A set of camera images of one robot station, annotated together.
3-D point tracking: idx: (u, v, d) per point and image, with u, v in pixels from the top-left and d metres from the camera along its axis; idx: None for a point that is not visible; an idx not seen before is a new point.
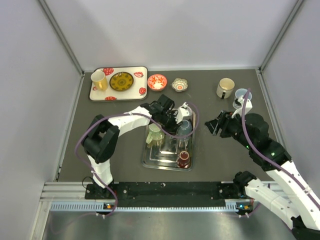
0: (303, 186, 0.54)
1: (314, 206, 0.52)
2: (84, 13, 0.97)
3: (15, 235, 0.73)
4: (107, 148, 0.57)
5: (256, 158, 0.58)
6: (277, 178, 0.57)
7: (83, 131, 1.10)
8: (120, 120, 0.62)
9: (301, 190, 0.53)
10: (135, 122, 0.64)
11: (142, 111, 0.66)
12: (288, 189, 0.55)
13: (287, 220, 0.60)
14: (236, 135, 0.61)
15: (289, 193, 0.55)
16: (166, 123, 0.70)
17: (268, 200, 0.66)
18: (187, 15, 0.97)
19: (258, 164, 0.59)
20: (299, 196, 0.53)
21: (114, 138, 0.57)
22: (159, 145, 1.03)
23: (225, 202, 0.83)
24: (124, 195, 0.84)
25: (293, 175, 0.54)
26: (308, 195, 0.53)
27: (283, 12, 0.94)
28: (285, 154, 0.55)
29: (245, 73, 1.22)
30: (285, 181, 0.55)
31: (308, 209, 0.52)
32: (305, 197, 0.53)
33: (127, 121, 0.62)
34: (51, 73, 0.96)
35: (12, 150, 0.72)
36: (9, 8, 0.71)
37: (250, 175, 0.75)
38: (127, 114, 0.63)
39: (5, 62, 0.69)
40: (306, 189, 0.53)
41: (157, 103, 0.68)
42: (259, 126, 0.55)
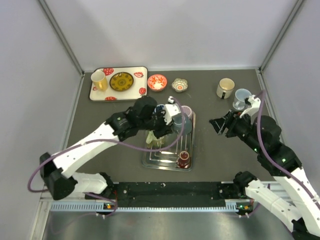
0: (312, 194, 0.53)
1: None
2: (84, 14, 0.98)
3: (15, 235, 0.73)
4: (58, 191, 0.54)
5: (265, 163, 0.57)
6: (285, 184, 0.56)
7: (83, 131, 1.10)
8: (68, 156, 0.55)
9: (309, 198, 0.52)
10: (93, 151, 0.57)
11: (103, 133, 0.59)
12: (294, 195, 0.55)
13: (287, 222, 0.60)
14: (244, 136, 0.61)
15: (296, 199, 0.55)
16: (148, 127, 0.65)
17: (268, 200, 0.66)
18: (187, 16, 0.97)
19: (266, 169, 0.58)
20: (307, 203, 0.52)
21: (59, 183, 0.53)
22: (159, 145, 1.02)
23: (225, 202, 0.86)
24: (124, 195, 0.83)
25: (303, 183, 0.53)
26: (316, 203, 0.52)
27: (283, 12, 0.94)
28: (295, 160, 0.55)
29: (245, 73, 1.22)
30: (295, 189, 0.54)
31: (314, 216, 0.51)
32: (312, 205, 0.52)
33: (77, 156, 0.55)
34: (51, 73, 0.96)
35: (12, 150, 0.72)
36: (9, 8, 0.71)
37: (250, 175, 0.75)
38: (79, 145, 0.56)
39: (5, 62, 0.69)
40: (314, 198, 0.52)
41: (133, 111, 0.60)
42: (271, 130, 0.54)
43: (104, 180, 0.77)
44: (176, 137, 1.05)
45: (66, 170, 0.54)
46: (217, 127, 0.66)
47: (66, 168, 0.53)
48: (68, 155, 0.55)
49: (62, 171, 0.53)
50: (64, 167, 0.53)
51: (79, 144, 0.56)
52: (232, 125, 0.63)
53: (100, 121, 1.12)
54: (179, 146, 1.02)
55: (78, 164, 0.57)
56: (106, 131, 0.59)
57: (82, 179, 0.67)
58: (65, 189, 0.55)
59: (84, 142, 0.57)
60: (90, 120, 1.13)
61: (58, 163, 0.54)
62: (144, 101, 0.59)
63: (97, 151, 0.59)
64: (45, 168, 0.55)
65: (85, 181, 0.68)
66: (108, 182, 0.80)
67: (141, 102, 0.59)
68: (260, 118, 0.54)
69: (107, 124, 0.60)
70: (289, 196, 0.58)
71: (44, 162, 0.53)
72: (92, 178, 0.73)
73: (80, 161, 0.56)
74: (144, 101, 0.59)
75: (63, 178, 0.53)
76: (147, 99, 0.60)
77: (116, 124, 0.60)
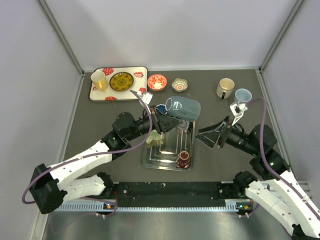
0: (302, 195, 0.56)
1: (311, 214, 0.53)
2: (84, 14, 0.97)
3: (15, 235, 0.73)
4: (47, 204, 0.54)
5: (256, 167, 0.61)
6: (277, 188, 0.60)
7: (82, 131, 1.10)
8: (65, 168, 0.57)
9: (299, 198, 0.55)
10: (88, 165, 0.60)
11: (99, 148, 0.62)
12: (287, 199, 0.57)
13: (287, 225, 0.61)
14: (241, 144, 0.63)
15: (289, 203, 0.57)
16: (142, 134, 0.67)
17: (269, 204, 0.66)
18: (187, 15, 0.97)
19: (258, 173, 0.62)
20: (297, 204, 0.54)
21: (53, 194, 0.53)
22: (159, 146, 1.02)
23: (225, 202, 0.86)
24: (124, 195, 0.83)
25: (291, 185, 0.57)
26: (306, 203, 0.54)
27: (283, 12, 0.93)
28: (283, 164, 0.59)
29: (245, 73, 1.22)
30: (284, 190, 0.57)
31: (305, 216, 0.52)
32: (302, 205, 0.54)
33: (74, 170, 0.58)
34: (51, 73, 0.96)
35: (13, 150, 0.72)
36: (9, 8, 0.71)
37: (250, 176, 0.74)
38: (76, 158, 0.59)
39: (5, 62, 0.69)
40: (304, 198, 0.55)
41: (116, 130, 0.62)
42: (268, 141, 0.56)
43: (102, 183, 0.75)
44: (176, 136, 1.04)
45: (61, 181, 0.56)
46: (208, 141, 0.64)
47: (61, 180, 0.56)
48: (65, 167, 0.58)
49: (57, 182, 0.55)
50: (60, 178, 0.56)
51: (76, 157, 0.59)
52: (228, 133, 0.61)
53: (100, 121, 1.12)
54: (179, 146, 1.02)
55: (72, 177, 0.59)
56: (101, 147, 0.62)
57: (73, 187, 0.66)
58: (55, 202, 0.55)
59: (81, 156, 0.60)
60: (89, 120, 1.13)
61: (54, 174, 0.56)
62: (119, 124, 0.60)
63: (91, 166, 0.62)
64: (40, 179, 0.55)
65: (78, 188, 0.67)
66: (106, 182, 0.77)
67: (116, 126, 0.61)
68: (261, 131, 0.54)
69: (103, 142, 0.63)
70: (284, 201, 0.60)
71: (41, 173, 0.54)
72: (86, 182, 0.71)
73: (75, 173, 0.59)
74: (119, 124, 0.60)
75: (58, 190, 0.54)
76: (121, 121, 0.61)
77: (111, 145, 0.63)
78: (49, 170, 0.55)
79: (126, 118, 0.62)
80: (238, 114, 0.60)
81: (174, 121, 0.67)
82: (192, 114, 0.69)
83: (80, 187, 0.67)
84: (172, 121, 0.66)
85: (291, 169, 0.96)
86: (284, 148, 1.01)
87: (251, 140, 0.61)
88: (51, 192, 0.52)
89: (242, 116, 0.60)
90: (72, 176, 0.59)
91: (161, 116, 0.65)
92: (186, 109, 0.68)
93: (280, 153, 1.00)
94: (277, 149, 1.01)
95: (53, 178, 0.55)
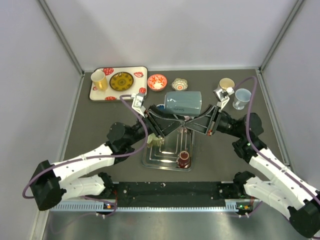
0: (280, 166, 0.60)
1: (291, 183, 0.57)
2: (84, 14, 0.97)
3: (15, 235, 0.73)
4: (46, 201, 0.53)
5: (238, 151, 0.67)
6: (259, 167, 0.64)
7: (82, 130, 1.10)
8: (68, 167, 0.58)
9: (278, 170, 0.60)
10: (90, 167, 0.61)
11: (102, 151, 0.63)
12: (268, 174, 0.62)
13: (283, 209, 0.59)
14: (229, 128, 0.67)
15: (272, 177, 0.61)
16: (141, 138, 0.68)
17: (265, 193, 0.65)
18: (187, 15, 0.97)
19: (239, 155, 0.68)
20: (278, 175, 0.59)
21: (54, 192, 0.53)
22: (159, 146, 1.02)
23: (225, 201, 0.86)
24: (124, 195, 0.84)
25: (270, 159, 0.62)
26: (285, 173, 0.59)
27: (283, 12, 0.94)
28: (260, 142, 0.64)
29: (245, 73, 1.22)
30: (264, 165, 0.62)
31: (288, 187, 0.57)
32: (282, 175, 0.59)
33: (76, 169, 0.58)
34: (51, 73, 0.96)
35: (12, 150, 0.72)
36: (9, 8, 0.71)
37: (249, 174, 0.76)
38: (79, 159, 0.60)
39: (5, 63, 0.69)
40: (283, 169, 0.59)
41: (111, 132, 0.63)
42: (255, 130, 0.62)
43: (102, 183, 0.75)
44: (176, 136, 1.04)
45: (63, 180, 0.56)
46: (198, 126, 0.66)
47: (63, 178, 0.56)
48: (67, 166, 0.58)
49: (60, 179, 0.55)
50: (62, 176, 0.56)
51: (80, 158, 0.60)
52: (218, 121, 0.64)
53: (100, 121, 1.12)
54: (179, 146, 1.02)
55: (73, 177, 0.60)
56: (105, 150, 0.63)
57: (72, 186, 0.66)
58: (54, 199, 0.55)
59: (85, 157, 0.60)
60: (89, 120, 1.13)
61: (57, 172, 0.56)
62: (113, 135, 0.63)
63: (93, 167, 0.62)
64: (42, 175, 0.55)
65: (77, 187, 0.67)
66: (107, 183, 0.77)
67: (111, 136, 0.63)
68: (248, 119, 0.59)
69: (107, 145, 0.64)
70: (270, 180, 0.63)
71: (44, 170, 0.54)
72: (86, 182, 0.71)
73: (76, 173, 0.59)
74: (113, 135, 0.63)
75: (59, 188, 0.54)
76: (115, 131, 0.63)
77: (113, 148, 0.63)
78: (52, 167, 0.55)
79: (119, 127, 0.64)
80: (224, 98, 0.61)
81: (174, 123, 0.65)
82: (192, 110, 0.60)
83: (79, 187, 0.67)
84: (171, 123, 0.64)
85: (291, 169, 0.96)
86: (284, 148, 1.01)
87: (239, 126, 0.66)
88: (53, 189, 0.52)
89: (228, 100, 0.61)
90: (73, 176, 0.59)
91: (158, 119, 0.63)
92: (184, 106, 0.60)
93: (280, 152, 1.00)
94: (277, 149, 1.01)
95: (55, 175, 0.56)
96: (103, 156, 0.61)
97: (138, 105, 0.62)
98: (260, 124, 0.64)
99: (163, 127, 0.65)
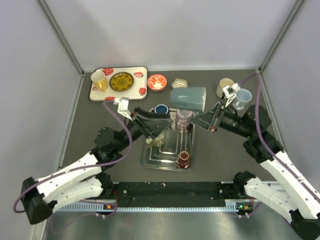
0: (297, 175, 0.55)
1: (307, 194, 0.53)
2: (84, 14, 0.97)
3: (15, 235, 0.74)
4: (36, 216, 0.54)
5: (250, 151, 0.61)
6: (273, 172, 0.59)
7: (82, 130, 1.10)
8: (52, 182, 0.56)
9: (294, 179, 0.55)
10: (75, 179, 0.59)
11: (87, 161, 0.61)
12: (282, 181, 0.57)
13: (285, 213, 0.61)
14: (235, 126, 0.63)
15: (285, 185, 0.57)
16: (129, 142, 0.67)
17: (267, 196, 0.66)
18: (187, 15, 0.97)
19: (251, 156, 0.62)
20: (293, 185, 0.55)
21: (40, 209, 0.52)
22: (159, 146, 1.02)
23: (225, 202, 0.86)
24: (124, 195, 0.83)
25: (286, 165, 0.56)
26: (302, 183, 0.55)
27: (282, 12, 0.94)
28: (276, 144, 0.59)
29: (245, 73, 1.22)
30: (279, 171, 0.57)
31: (303, 198, 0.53)
32: (298, 185, 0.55)
33: (60, 183, 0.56)
34: (51, 73, 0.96)
35: (12, 150, 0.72)
36: (9, 8, 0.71)
37: (250, 175, 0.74)
38: (62, 172, 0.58)
39: (5, 64, 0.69)
40: (299, 178, 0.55)
41: (99, 137, 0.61)
42: (262, 122, 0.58)
43: (99, 185, 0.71)
44: (176, 136, 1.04)
45: (47, 196, 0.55)
46: (202, 123, 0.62)
47: (47, 194, 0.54)
48: (51, 181, 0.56)
49: (43, 196, 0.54)
50: (46, 193, 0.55)
51: (63, 171, 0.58)
52: (222, 116, 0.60)
53: (100, 121, 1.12)
54: (179, 146, 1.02)
55: (59, 190, 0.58)
56: (90, 160, 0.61)
57: (64, 195, 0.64)
58: (43, 214, 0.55)
59: (68, 169, 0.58)
60: (89, 121, 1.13)
61: (40, 189, 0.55)
62: (100, 140, 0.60)
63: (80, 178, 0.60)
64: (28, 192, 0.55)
65: (70, 195, 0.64)
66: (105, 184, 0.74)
67: (98, 141, 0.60)
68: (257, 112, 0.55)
69: (92, 153, 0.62)
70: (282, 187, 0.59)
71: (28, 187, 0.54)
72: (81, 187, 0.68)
73: (62, 187, 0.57)
74: (100, 140, 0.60)
75: (45, 204, 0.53)
76: (102, 137, 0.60)
77: (100, 156, 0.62)
78: (35, 185, 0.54)
79: (106, 133, 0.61)
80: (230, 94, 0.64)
81: (162, 123, 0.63)
82: (194, 105, 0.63)
83: (72, 195, 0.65)
84: (160, 123, 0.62)
85: None
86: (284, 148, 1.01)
87: (246, 122, 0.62)
88: (37, 206, 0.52)
89: (234, 96, 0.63)
90: (60, 189, 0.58)
91: (146, 121, 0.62)
92: (186, 101, 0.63)
93: None
94: None
95: (39, 192, 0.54)
96: (88, 166, 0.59)
97: (124, 109, 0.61)
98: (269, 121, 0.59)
99: (152, 128, 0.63)
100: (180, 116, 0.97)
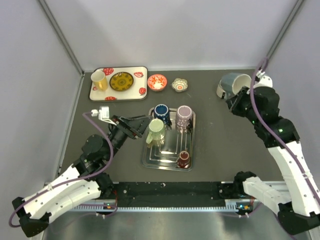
0: (303, 170, 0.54)
1: (309, 191, 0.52)
2: (84, 14, 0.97)
3: (15, 235, 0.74)
4: (30, 231, 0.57)
5: (261, 133, 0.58)
6: (280, 163, 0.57)
7: (81, 130, 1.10)
8: (37, 201, 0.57)
9: (299, 172, 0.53)
10: (60, 194, 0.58)
11: (70, 175, 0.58)
12: (287, 174, 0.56)
13: (274, 206, 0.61)
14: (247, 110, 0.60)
15: (289, 178, 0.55)
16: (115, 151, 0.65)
17: (260, 191, 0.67)
18: (187, 15, 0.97)
19: (262, 140, 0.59)
20: (296, 178, 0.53)
21: (30, 226, 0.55)
22: (159, 146, 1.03)
23: (225, 202, 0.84)
24: (124, 195, 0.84)
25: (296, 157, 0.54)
26: (307, 179, 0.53)
27: (282, 13, 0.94)
28: (293, 133, 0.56)
29: (246, 72, 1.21)
30: (286, 161, 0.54)
31: (303, 194, 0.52)
32: (301, 180, 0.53)
33: (44, 201, 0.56)
34: (51, 73, 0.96)
35: (12, 150, 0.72)
36: (9, 8, 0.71)
37: (251, 174, 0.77)
38: (45, 191, 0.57)
39: (6, 63, 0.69)
40: (305, 174, 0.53)
41: (86, 144, 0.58)
42: (268, 96, 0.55)
43: (96, 188, 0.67)
44: (176, 136, 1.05)
45: (35, 214, 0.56)
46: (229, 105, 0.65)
47: (34, 213, 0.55)
48: (37, 199, 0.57)
49: (30, 216, 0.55)
50: (33, 212, 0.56)
51: (46, 189, 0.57)
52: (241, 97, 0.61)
53: (100, 121, 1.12)
54: (179, 146, 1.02)
55: (49, 205, 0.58)
56: (73, 174, 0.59)
57: (59, 205, 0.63)
58: (36, 229, 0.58)
59: (51, 187, 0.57)
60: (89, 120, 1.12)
61: (27, 208, 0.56)
62: (88, 148, 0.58)
63: (67, 192, 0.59)
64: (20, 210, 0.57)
65: (64, 204, 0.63)
66: (102, 186, 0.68)
67: (86, 149, 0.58)
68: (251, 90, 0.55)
69: (74, 166, 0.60)
70: (285, 180, 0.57)
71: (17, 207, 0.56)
72: (74, 194, 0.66)
73: (49, 203, 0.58)
74: (88, 148, 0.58)
75: (33, 222, 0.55)
76: (90, 144, 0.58)
77: (83, 168, 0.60)
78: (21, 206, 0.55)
79: (95, 139, 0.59)
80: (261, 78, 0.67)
81: (144, 121, 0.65)
82: None
83: (66, 204, 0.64)
84: (142, 120, 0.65)
85: None
86: None
87: None
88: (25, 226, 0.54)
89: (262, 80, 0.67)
90: (48, 204, 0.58)
91: (129, 122, 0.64)
92: None
93: None
94: None
95: (26, 211, 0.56)
96: (70, 181, 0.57)
97: (105, 115, 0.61)
98: (277, 104, 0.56)
99: (137, 128, 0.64)
100: (180, 116, 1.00)
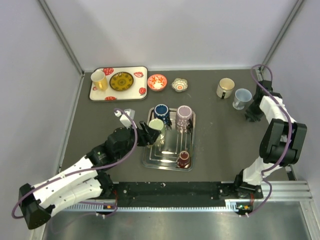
0: (278, 102, 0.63)
1: (281, 115, 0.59)
2: (84, 13, 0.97)
3: (15, 234, 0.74)
4: (33, 222, 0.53)
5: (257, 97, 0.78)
6: (263, 103, 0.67)
7: (81, 130, 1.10)
8: (48, 188, 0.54)
9: (274, 104, 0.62)
10: (71, 183, 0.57)
11: (82, 166, 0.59)
12: (267, 108, 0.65)
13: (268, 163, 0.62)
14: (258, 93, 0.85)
15: (268, 111, 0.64)
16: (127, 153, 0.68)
17: (254, 168, 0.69)
18: (187, 15, 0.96)
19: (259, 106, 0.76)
20: (273, 107, 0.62)
21: (38, 214, 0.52)
22: (159, 145, 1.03)
23: (225, 201, 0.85)
24: (124, 195, 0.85)
25: (277, 100, 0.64)
26: (280, 107, 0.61)
27: (282, 13, 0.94)
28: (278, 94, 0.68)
29: (246, 72, 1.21)
30: (268, 101, 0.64)
31: (274, 115, 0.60)
32: (276, 108, 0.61)
33: (56, 188, 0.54)
34: (50, 72, 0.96)
35: (11, 151, 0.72)
36: (8, 7, 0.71)
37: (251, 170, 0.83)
38: (58, 178, 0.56)
39: (5, 63, 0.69)
40: (279, 104, 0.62)
41: (113, 135, 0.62)
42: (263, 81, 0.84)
43: (98, 186, 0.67)
44: (176, 136, 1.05)
45: (44, 202, 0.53)
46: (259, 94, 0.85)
47: (44, 200, 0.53)
48: (47, 186, 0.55)
49: (40, 202, 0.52)
50: (43, 199, 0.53)
51: (58, 176, 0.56)
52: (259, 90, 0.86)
53: (100, 121, 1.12)
54: (179, 146, 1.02)
55: (56, 195, 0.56)
56: (85, 164, 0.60)
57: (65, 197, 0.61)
58: (39, 220, 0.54)
59: (63, 175, 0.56)
60: (89, 120, 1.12)
61: (36, 195, 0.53)
62: (115, 136, 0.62)
63: (76, 183, 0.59)
64: (25, 199, 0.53)
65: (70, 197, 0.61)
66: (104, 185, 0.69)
67: (112, 138, 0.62)
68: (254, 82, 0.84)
69: (87, 157, 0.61)
70: (267, 116, 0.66)
71: (25, 194, 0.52)
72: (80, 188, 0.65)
73: (58, 192, 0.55)
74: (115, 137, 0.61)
75: (42, 210, 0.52)
76: (118, 134, 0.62)
77: (96, 160, 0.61)
78: (30, 192, 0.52)
79: (124, 132, 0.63)
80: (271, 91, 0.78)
81: (156, 133, 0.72)
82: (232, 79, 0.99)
83: (70, 197, 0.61)
84: (155, 132, 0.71)
85: (291, 169, 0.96)
86: None
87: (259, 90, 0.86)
88: (33, 213, 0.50)
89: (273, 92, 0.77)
90: (57, 194, 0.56)
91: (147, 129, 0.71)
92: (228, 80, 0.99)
93: None
94: None
95: (35, 198, 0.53)
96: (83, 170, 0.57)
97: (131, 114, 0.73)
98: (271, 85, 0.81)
99: (151, 137, 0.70)
100: (180, 116, 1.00)
